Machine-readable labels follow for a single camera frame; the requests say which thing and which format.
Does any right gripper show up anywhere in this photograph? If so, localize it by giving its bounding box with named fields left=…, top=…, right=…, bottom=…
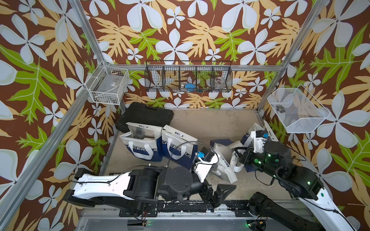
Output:
left=233, top=146, right=282, bottom=182

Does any takeout bag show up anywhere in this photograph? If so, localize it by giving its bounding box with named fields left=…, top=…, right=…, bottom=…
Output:
left=210, top=139, right=244, bottom=183
left=120, top=122, right=163, bottom=162
left=161, top=125, right=198, bottom=170
left=241, top=120, right=278, bottom=147

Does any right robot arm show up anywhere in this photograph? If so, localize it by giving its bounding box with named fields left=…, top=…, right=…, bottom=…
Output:
left=234, top=141, right=355, bottom=231

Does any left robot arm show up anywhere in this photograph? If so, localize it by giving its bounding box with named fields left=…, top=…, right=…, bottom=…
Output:
left=63, top=166, right=236, bottom=210

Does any small dark object in mesh basket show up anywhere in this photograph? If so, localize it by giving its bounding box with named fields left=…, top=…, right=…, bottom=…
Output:
left=276, top=105, right=285, bottom=114

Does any white mesh basket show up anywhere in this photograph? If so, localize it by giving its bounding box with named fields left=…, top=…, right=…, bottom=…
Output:
left=267, top=84, right=330, bottom=134

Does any blue object in basket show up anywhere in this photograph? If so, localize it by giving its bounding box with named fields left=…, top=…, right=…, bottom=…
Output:
left=185, top=83, right=196, bottom=91

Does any black plastic tool case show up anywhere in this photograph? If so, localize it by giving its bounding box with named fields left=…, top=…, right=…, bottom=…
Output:
left=115, top=102, right=174, bottom=133

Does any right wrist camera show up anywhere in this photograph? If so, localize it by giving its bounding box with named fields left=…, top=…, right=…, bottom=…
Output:
left=251, top=130, right=269, bottom=153

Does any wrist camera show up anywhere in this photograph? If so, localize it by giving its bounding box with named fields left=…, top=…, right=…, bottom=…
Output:
left=193, top=147, right=219, bottom=183
left=251, top=130, right=269, bottom=153

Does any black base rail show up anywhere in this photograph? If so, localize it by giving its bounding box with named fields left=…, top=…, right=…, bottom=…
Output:
left=119, top=200, right=275, bottom=218

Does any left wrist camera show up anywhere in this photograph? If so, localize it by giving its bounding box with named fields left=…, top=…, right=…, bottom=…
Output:
left=193, top=147, right=219, bottom=183

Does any black wire basket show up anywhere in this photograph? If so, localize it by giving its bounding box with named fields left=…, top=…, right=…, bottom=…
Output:
left=144, top=60, right=233, bottom=93

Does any white wire basket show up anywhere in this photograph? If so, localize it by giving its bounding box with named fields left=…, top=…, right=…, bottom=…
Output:
left=85, top=62, right=130, bottom=105

